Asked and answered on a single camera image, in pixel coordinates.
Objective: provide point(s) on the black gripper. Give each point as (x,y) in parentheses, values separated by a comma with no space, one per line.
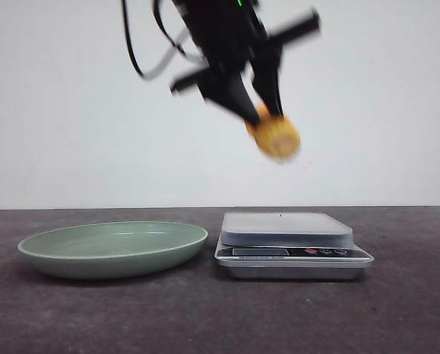
(230,34)

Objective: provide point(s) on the yellow corn cob piece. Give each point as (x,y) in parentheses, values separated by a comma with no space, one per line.
(275,135)

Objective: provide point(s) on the silver digital kitchen scale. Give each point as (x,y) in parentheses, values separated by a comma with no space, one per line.
(289,245)

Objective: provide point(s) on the green oval plate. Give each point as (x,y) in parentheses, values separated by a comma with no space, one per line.
(113,250)

